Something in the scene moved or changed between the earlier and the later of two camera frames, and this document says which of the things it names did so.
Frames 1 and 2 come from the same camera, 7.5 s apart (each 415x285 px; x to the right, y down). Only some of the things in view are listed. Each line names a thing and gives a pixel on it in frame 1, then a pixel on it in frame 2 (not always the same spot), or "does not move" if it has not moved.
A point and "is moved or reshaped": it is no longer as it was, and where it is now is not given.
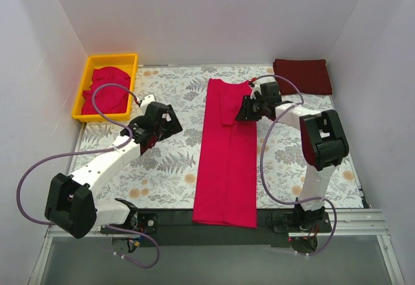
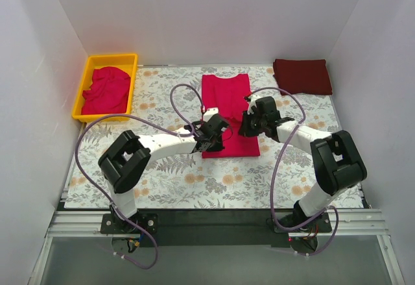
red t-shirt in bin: (109, 99) does not move
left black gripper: (165, 126) → (213, 142)
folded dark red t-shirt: (310, 75) does not move
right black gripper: (251, 108) → (248, 126)
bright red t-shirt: (225, 184) is moved or reshaped
